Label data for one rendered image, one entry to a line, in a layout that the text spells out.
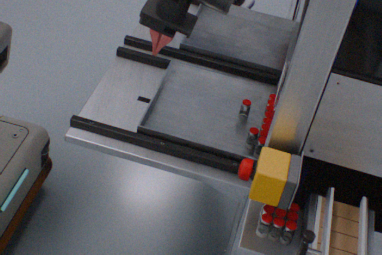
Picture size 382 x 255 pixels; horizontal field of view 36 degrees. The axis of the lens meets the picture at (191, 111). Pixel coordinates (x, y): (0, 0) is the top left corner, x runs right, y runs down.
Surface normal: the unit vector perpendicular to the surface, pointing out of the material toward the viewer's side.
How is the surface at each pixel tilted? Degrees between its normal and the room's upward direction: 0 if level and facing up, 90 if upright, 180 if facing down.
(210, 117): 0
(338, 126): 90
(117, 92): 0
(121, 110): 0
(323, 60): 90
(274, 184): 90
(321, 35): 90
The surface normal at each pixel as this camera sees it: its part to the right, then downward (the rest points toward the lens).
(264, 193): -0.25, 0.59
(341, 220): 0.15, -0.76
